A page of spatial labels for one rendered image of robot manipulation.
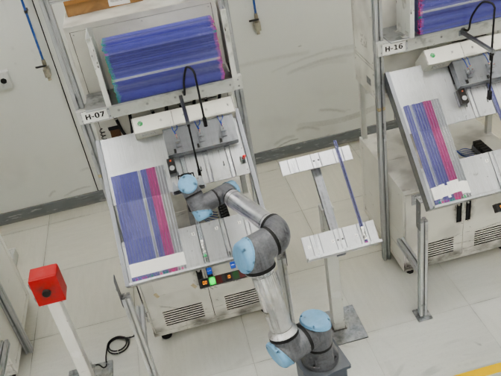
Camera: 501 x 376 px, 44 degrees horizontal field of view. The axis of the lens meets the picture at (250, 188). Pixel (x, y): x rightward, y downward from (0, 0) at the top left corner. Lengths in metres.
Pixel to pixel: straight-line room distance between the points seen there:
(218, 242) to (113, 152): 0.66
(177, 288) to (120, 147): 0.82
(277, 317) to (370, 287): 1.43
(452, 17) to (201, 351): 2.13
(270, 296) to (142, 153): 1.08
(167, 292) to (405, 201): 1.34
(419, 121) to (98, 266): 2.29
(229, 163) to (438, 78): 1.13
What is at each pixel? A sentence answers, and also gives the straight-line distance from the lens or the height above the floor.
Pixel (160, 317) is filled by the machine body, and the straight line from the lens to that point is 3.41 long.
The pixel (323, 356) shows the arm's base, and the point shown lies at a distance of 2.49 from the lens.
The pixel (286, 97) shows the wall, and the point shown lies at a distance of 4.68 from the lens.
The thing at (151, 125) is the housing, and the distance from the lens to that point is 2.93.
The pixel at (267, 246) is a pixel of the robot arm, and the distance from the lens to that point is 2.16.
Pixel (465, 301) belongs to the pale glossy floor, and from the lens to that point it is 3.59.
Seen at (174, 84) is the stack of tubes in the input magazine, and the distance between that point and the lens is 2.85.
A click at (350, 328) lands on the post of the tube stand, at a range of 3.41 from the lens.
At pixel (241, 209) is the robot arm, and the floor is 1.14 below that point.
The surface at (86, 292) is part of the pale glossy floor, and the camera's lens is 4.07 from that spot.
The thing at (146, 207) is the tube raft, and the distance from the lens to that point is 2.89.
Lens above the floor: 2.50
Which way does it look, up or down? 33 degrees down
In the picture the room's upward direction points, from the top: 10 degrees counter-clockwise
